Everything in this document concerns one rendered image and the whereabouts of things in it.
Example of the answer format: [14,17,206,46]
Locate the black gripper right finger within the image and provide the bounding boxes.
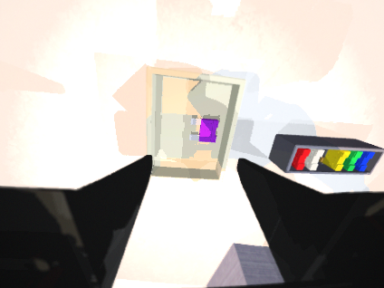
[236,158,384,283]

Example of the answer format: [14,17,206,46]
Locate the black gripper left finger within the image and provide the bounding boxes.
[0,155,153,288]

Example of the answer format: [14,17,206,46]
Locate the white blade fuse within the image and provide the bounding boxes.
[303,149,325,170]

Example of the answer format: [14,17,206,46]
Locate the violet blade fuse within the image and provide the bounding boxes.
[189,118,219,142]

